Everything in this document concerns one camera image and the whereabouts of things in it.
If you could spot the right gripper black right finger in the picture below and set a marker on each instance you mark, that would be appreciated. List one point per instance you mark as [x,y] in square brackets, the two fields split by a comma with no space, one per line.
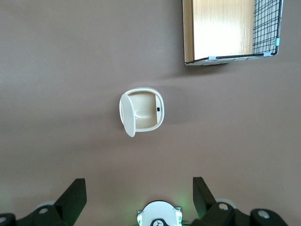
[216,207]

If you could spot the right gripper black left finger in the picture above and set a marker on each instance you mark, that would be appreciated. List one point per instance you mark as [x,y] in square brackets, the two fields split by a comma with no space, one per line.
[58,207]

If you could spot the cream lidded trash can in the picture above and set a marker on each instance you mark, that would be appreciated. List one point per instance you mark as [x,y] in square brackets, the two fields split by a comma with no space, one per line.
[143,111]

